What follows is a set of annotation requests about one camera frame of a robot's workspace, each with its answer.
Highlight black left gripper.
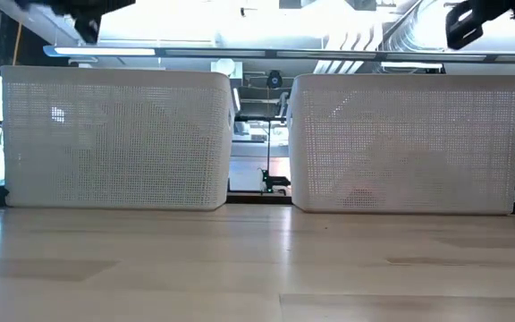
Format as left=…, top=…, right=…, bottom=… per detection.
left=15, top=0, right=136, bottom=45

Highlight white perforated plastic basket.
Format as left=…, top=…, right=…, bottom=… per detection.
left=0, top=65, right=235, bottom=211
left=286, top=73, right=515, bottom=216

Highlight grey background shelf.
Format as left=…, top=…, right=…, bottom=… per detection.
left=232, top=71, right=292, bottom=135

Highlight black background stand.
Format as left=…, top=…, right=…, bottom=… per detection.
left=259, top=120, right=292, bottom=196

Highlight yellow hanging cable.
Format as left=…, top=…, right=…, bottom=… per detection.
left=12, top=21, right=22, bottom=66

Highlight long horizontal ceiling rail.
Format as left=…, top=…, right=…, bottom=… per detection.
left=42, top=44, right=515, bottom=64

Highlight small black background camera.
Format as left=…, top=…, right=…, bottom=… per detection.
left=266, top=70, right=284, bottom=89

